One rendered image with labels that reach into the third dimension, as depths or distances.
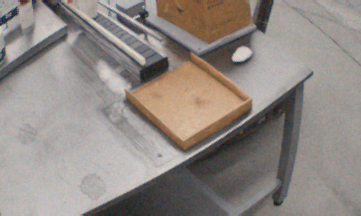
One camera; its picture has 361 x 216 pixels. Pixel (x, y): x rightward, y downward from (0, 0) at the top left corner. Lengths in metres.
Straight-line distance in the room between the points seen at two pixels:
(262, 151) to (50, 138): 1.32
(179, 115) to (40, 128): 0.50
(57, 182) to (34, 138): 0.24
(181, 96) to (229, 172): 0.93
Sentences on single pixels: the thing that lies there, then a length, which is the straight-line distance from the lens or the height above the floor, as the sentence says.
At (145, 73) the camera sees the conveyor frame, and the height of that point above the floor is 0.86.
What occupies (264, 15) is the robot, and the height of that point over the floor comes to 0.64.
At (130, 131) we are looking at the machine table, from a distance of 1.64.
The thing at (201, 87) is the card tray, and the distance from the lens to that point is 1.74.
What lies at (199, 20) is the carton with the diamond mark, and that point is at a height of 0.95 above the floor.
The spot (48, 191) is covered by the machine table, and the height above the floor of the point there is 0.83.
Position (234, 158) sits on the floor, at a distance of 2.65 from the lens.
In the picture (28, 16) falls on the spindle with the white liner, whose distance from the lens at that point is 2.21.
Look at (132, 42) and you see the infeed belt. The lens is 1.90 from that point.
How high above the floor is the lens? 1.97
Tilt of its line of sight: 42 degrees down
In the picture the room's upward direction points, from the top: 6 degrees counter-clockwise
